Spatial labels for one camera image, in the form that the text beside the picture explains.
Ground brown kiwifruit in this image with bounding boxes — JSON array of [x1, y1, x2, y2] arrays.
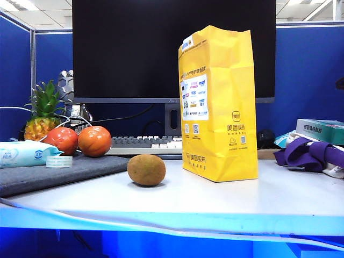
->
[[127, 154, 167, 187]]

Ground yellow printed paper bag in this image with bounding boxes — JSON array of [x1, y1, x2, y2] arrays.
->
[[178, 25, 259, 183]]

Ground grey monitor stand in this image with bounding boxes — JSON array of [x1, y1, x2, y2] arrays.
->
[[164, 103, 183, 137]]

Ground grey and white keyboard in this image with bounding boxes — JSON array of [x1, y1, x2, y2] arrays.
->
[[105, 135, 183, 156]]

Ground orange-red tomato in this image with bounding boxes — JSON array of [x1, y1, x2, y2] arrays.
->
[[77, 125, 112, 158]]

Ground black computer monitor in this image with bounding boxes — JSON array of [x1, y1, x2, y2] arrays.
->
[[71, 0, 277, 104]]

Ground red tomato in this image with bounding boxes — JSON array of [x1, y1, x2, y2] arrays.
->
[[42, 127, 79, 156]]

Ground light blue tissue pack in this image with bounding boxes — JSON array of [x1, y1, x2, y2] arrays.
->
[[274, 130, 318, 149]]

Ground clear tape roll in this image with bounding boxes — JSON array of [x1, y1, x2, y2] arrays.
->
[[45, 155, 74, 169]]

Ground grey felt pad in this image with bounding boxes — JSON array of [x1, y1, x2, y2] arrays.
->
[[0, 152, 130, 198]]

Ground pineapple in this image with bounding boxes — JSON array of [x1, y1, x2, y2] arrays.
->
[[23, 80, 67, 142]]

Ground purple cloth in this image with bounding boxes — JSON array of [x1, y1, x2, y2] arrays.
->
[[273, 138, 344, 173]]

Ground teal medicine box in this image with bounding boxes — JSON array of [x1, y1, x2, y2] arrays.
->
[[295, 118, 344, 146]]

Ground blue wet wipes pack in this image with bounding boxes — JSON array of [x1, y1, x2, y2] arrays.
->
[[0, 139, 65, 169]]

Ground black cable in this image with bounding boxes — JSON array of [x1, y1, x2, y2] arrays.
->
[[58, 104, 165, 135]]

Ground white cable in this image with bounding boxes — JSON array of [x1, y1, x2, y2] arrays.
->
[[0, 106, 94, 142]]

